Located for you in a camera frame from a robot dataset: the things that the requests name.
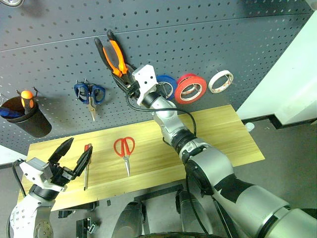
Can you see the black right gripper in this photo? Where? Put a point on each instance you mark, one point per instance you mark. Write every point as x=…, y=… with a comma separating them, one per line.
x=133, y=90

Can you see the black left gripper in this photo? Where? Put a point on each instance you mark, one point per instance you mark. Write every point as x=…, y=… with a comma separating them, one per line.
x=62, y=174

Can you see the orange and black pliers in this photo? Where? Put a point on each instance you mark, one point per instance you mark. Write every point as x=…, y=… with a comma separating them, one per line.
x=116, y=57

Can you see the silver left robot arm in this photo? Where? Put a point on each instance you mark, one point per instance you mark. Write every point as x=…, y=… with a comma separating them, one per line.
x=37, y=210

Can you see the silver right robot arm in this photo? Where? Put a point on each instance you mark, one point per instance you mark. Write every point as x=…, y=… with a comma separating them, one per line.
x=218, y=163

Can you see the metal pegboard hook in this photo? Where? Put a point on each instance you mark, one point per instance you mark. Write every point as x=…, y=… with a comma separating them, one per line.
x=81, y=81
x=34, y=90

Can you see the blue tape roll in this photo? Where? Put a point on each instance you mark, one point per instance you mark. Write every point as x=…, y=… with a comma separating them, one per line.
x=171, y=81

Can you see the dark grey perforated pegboard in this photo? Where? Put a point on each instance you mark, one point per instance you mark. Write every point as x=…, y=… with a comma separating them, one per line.
x=173, y=37

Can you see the red tape roll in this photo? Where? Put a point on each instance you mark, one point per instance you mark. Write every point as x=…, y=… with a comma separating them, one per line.
x=201, y=85

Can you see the white tape roll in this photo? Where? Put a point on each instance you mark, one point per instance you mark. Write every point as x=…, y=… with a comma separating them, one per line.
x=213, y=80

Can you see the black cup holder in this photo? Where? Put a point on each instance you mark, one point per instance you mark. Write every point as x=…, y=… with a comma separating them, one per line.
x=34, y=124

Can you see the orange and black screwdriver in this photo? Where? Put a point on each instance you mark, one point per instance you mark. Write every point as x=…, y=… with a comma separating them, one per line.
x=27, y=98

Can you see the blue tool in cup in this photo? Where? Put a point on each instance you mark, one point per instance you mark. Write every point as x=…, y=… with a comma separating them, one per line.
x=10, y=113

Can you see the dark rounded shape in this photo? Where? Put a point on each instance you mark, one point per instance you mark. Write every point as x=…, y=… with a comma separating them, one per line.
x=193, y=213
x=130, y=219

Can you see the small white cap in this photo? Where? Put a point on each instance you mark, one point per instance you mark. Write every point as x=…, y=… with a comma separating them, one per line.
x=250, y=127

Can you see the silver round fixture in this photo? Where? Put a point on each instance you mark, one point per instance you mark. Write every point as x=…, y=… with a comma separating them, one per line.
x=11, y=2

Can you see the white cabinet with black base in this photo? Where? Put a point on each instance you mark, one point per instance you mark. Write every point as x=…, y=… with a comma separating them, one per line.
x=284, y=86

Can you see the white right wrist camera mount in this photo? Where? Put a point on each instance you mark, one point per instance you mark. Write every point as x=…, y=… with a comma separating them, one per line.
x=146, y=78

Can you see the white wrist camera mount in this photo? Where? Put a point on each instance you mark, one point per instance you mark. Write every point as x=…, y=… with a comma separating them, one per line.
x=34, y=171
x=146, y=78

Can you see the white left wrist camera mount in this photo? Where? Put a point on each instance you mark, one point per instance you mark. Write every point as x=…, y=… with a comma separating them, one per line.
x=34, y=171

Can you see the black table frame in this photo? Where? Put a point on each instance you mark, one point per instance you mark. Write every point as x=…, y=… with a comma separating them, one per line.
x=158, y=193

